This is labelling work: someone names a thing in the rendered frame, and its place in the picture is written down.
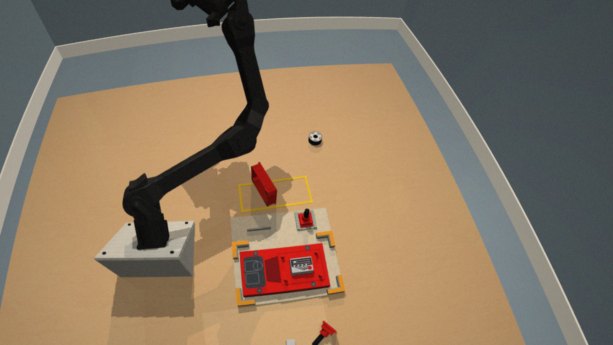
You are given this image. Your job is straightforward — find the black toy tyre with white hub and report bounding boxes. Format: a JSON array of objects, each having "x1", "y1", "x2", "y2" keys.
[{"x1": 308, "y1": 131, "x2": 322, "y2": 146}]

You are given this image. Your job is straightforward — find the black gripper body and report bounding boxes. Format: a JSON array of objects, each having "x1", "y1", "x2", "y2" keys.
[{"x1": 170, "y1": 0, "x2": 196, "y2": 10}]

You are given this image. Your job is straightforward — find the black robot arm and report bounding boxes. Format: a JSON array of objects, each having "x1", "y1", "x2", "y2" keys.
[{"x1": 122, "y1": 0, "x2": 269, "y2": 250}]

